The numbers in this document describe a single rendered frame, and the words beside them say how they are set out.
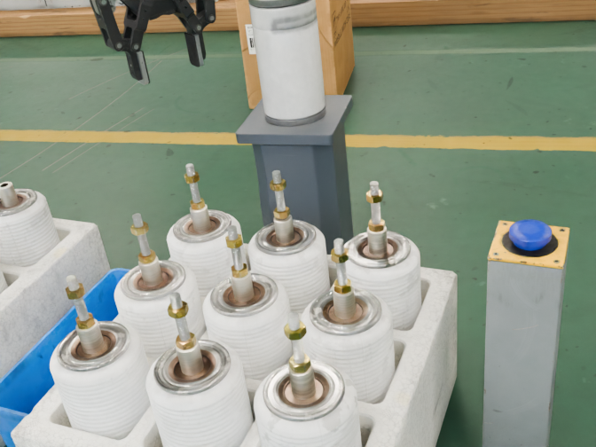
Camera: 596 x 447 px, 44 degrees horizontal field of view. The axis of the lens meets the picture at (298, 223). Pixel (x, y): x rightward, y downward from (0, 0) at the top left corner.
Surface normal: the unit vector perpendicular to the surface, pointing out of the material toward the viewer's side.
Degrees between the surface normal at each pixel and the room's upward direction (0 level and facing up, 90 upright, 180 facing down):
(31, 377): 88
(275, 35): 90
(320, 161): 90
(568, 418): 0
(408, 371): 0
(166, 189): 0
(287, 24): 90
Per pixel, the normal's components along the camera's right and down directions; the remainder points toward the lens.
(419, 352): -0.11, -0.84
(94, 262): 0.92, 0.11
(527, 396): -0.37, 0.52
